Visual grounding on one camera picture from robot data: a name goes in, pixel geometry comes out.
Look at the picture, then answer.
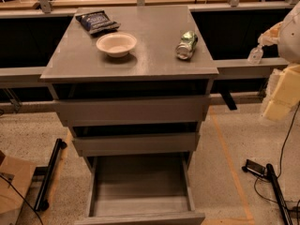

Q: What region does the white paper bowl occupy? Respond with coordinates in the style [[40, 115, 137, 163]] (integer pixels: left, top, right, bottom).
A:
[[96, 32, 137, 58]]

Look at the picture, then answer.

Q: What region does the grey top drawer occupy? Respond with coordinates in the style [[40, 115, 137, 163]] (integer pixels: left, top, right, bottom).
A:
[[54, 96, 210, 127]]

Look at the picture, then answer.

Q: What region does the blue chip bag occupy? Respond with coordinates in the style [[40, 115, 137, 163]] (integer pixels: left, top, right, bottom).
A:
[[75, 10, 120, 35]]

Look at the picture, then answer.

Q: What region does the green soda can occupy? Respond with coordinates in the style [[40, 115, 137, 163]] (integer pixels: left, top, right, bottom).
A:
[[175, 31, 198, 60]]

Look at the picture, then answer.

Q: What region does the grey bottom drawer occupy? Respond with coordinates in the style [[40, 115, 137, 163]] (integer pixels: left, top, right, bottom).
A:
[[74, 153, 204, 225]]

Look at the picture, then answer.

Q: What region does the black cable right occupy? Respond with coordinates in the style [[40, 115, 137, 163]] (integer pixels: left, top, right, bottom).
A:
[[253, 101, 300, 204]]

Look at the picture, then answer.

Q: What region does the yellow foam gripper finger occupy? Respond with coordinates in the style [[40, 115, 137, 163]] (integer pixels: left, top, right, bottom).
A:
[[262, 64, 300, 122], [258, 22, 282, 46]]

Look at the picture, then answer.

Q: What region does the clear sanitizer bottle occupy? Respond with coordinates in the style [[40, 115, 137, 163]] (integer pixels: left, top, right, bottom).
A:
[[247, 45, 263, 65]]

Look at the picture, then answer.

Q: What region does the grey middle drawer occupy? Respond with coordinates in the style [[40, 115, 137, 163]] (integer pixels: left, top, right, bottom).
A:
[[73, 132, 200, 157]]

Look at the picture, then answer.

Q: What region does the black cable left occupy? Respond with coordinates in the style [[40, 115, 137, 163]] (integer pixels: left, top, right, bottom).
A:
[[0, 173, 45, 225]]

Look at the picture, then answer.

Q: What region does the black bar on floor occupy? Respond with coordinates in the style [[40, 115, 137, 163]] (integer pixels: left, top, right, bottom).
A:
[[34, 138, 67, 212]]

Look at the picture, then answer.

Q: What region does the black stand base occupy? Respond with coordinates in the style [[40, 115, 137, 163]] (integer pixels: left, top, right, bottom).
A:
[[242, 159, 299, 225]]

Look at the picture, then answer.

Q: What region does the grey drawer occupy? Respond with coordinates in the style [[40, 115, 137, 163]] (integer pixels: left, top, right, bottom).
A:
[[74, 153, 204, 225], [73, 132, 200, 157], [54, 96, 210, 127]]

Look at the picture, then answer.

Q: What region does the black cable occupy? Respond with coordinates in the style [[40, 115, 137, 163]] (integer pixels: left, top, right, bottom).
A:
[[253, 101, 300, 204], [0, 173, 45, 225]]

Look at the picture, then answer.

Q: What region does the brown cardboard box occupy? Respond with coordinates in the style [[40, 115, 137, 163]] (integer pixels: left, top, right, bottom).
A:
[[0, 151, 37, 225]]

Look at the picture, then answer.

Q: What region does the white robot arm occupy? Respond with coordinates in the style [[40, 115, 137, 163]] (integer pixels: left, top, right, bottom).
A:
[[258, 2, 300, 121]]

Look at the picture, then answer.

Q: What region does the grey drawer cabinet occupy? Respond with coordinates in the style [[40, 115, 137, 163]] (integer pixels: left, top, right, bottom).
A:
[[41, 6, 218, 225]]

